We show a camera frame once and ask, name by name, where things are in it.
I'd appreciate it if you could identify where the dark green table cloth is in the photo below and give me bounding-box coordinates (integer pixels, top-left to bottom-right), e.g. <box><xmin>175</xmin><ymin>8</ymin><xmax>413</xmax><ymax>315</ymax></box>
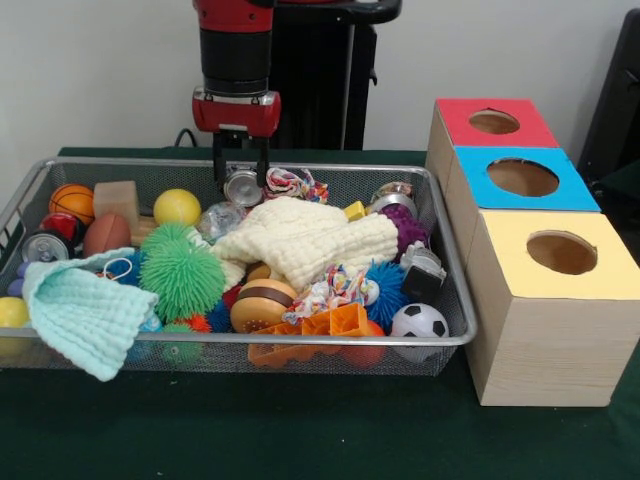
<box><xmin>0</xmin><ymin>147</ymin><xmax>640</xmax><ymax>480</ymax></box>

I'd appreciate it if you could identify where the black and white soccer ball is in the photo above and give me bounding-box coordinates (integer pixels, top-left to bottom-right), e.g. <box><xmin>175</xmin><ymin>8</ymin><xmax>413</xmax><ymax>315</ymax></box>
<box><xmin>390</xmin><ymin>303</ymin><xmax>450</xmax><ymax>346</ymax></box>

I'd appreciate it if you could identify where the colourful dotted packet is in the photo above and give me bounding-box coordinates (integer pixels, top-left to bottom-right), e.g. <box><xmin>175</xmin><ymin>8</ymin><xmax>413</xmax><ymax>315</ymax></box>
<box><xmin>283</xmin><ymin>263</ymin><xmax>380</xmax><ymax>326</ymax></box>

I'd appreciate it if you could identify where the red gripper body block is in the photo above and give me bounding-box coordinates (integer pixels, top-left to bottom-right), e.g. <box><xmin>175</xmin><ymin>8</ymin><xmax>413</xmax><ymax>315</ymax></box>
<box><xmin>191</xmin><ymin>87</ymin><xmax>283</xmax><ymax>139</ymax></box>

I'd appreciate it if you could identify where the cream yellow cloth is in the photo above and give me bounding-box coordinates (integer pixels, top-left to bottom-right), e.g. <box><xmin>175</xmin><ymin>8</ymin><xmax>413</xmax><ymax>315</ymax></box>
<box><xmin>210</xmin><ymin>197</ymin><xmax>399</xmax><ymax>292</ymax></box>

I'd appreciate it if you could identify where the orange plastic toy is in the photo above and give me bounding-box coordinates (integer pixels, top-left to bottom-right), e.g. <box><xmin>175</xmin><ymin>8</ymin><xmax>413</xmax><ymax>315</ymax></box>
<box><xmin>247</xmin><ymin>303</ymin><xmax>374</xmax><ymax>368</ymax></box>

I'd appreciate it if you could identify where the colourful dotted cloth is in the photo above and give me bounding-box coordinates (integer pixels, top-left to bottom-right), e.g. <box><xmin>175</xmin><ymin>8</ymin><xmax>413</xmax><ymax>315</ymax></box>
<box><xmin>263</xmin><ymin>167</ymin><xmax>330</xmax><ymax>205</ymax></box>

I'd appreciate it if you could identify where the small silver tin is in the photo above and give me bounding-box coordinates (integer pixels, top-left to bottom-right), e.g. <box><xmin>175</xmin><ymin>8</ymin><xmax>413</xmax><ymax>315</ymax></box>
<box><xmin>224</xmin><ymin>169</ymin><xmax>265</xmax><ymax>209</ymax></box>

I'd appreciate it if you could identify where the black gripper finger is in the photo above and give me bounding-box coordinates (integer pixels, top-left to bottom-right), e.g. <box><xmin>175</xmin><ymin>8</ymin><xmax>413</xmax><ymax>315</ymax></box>
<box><xmin>212</xmin><ymin>131</ymin><xmax>227</xmax><ymax>185</ymax></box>
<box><xmin>256</xmin><ymin>132</ymin><xmax>271</xmax><ymax>189</ymax></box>

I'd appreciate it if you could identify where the wooden box with three holes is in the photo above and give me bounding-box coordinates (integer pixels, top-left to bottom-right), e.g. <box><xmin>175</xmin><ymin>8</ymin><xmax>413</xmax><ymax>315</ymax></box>
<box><xmin>425</xmin><ymin>97</ymin><xmax>640</xmax><ymax>408</ymax></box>

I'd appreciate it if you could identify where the small orange basketball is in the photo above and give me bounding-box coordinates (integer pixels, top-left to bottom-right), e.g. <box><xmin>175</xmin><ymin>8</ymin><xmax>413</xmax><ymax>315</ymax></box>
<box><xmin>48</xmin><ymin>184</ymin><xmax>96</xmax><ymax>226</ymax></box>

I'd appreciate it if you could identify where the yellow ball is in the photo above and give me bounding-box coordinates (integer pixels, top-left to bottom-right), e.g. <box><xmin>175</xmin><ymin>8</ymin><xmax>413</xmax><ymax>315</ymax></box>
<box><xmin>153</xmin><ymin>189</ymin><xmax>203</xmax><ymax>228</ymax></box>

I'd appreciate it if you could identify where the small green spiky ball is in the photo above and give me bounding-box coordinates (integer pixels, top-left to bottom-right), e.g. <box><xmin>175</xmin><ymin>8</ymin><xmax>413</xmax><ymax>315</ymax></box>
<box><xmin>138</xmin><ymin>222</ymin><xmax>227</xmax><ymax>325</ymax></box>

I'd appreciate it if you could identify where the pale wooden block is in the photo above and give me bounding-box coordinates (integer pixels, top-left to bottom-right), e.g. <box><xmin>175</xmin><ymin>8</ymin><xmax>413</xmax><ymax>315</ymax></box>
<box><xmin>93</xmin><ymin>181</ymin><xmax>140</xmax><ymax>233</ymax></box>

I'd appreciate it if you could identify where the toy burger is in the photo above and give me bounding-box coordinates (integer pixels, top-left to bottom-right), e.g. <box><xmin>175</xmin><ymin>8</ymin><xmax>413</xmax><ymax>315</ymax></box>
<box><xmin>229</xmin><ymin>279</ymin><xmax>299</xmax><ymax>335</ymax></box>

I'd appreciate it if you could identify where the black stand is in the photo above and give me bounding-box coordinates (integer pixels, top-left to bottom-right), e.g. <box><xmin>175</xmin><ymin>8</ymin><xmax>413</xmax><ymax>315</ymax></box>
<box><xmin>578</xmin><ymin>8</ymin><xmax>640</xmax><ymax>201</ymax></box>

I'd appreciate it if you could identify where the mint green cloth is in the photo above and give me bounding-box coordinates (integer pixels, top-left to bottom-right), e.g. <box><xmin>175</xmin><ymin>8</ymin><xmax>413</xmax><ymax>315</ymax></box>
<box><xmin>22</xmin><ymin>247</ymin><xmax>160</xmax><ymax>384</ymax></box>

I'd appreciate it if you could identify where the clear shallow bin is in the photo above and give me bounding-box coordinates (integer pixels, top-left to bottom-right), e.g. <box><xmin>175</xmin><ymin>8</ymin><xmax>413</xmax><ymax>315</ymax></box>
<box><xmin>0</xmin><ymin>157</ymin><xmax>478</xmax><ymax>377</ymax></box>

